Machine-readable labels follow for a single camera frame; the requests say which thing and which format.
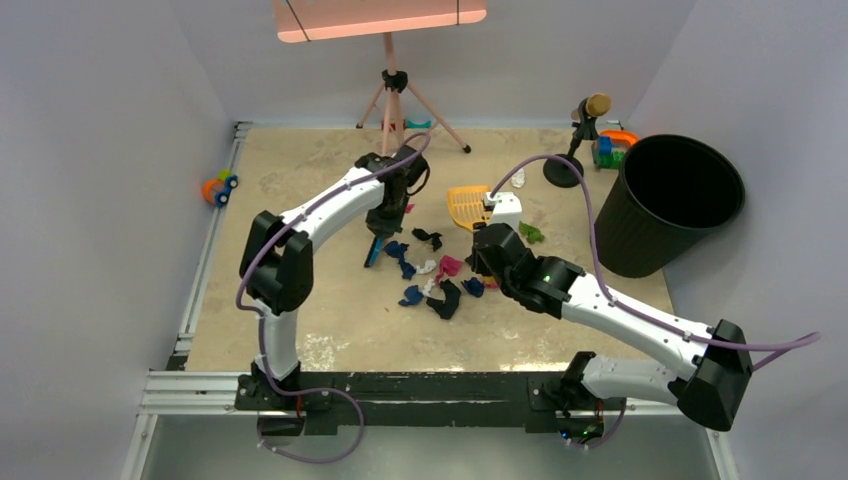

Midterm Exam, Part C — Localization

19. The blue hand brush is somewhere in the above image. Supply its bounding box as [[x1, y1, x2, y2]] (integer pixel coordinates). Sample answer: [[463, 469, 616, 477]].
[[363, 235, 384, 268]]

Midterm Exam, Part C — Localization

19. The yellow slotted scoop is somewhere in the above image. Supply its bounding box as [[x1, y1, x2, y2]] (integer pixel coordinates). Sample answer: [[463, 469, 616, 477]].
[[447, 185, 492, 232]]

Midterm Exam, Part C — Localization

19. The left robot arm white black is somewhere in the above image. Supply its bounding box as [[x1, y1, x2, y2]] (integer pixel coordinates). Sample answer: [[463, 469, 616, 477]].
[[236, 146, 429, 409]]

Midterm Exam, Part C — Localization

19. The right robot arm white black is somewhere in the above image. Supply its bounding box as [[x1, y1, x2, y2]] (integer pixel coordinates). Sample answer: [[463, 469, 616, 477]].
[[472, 223, 753, 432]]

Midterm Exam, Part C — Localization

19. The blue paper scrap middle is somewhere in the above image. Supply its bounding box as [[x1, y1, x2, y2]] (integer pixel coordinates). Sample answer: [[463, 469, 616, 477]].
[[383, 241, 417, 280]]

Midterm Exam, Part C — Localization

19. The green paper scrap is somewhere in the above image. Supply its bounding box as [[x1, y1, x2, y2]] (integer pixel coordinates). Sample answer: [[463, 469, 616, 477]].
[[519, 222, 546, 244]]

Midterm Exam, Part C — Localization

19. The small blue paper scrap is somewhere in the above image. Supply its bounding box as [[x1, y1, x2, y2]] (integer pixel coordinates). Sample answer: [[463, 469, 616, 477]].
[[461, 277, 486, 298]]

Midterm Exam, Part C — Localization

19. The pink paper scrap centre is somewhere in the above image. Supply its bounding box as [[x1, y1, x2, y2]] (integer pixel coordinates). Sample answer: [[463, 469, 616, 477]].
[[435, 255, 465, 284]]

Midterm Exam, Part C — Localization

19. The black paper scrap centre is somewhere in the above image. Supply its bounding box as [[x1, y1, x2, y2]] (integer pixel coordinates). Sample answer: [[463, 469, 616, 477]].
[[412, 228, 443, 251]]

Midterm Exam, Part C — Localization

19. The white twisted paper scrap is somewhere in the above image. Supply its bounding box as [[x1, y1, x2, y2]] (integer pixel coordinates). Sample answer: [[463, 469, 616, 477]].
[[415, 259, 438, 275]]

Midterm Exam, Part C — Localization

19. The white paper scrap far right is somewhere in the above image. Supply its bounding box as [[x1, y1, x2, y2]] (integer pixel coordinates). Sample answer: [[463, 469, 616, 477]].
[[510, 168, 526, 189]]

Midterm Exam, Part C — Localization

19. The white paper scrap far left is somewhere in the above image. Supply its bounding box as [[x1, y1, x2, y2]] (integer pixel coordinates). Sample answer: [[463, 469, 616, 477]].
[[421, 278, 436, 297]]

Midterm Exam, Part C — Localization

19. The blue paper scrap under gripper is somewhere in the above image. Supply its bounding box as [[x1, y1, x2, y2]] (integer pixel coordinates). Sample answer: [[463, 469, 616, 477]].
[[398, 285, 425, 307]]

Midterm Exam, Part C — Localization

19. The red teal toy behind tripod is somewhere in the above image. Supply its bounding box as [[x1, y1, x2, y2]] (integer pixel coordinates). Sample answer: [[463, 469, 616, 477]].
[[380, 118, 434, 131]]

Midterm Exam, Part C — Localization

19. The black microphone stand gold head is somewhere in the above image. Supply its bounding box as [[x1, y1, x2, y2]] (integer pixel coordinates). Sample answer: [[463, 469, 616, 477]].
[[543, 93, 612, 188]]

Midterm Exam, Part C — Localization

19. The pink tripod stand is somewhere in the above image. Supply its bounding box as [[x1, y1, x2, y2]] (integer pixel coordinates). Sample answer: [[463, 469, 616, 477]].
[[355, 32, 472, 155]]

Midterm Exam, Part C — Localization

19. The colourful block toy orange arch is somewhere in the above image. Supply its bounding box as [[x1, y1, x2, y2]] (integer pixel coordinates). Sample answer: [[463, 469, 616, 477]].
[[591, 130, 640, 170]]

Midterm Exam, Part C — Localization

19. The orange green toy car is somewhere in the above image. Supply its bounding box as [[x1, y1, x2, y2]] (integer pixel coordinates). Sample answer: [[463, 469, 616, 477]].
[[201, 169, 239, 208]]

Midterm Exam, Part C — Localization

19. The black trash bin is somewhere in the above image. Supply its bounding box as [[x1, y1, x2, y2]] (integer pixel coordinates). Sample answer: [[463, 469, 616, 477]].
[[594, 134, 746, 278]]

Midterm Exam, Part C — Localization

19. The pink light panel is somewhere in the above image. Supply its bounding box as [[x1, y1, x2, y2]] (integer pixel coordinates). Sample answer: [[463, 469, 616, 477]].
[[271, 0, 488, 43]]

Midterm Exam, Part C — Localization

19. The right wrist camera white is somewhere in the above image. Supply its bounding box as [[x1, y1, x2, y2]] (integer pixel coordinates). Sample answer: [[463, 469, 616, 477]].
[[483, 191, 523, 232]]

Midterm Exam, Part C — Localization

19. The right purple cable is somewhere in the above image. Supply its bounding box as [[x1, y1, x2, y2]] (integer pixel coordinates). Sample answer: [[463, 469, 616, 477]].
[[488, 154, 821, 452]]

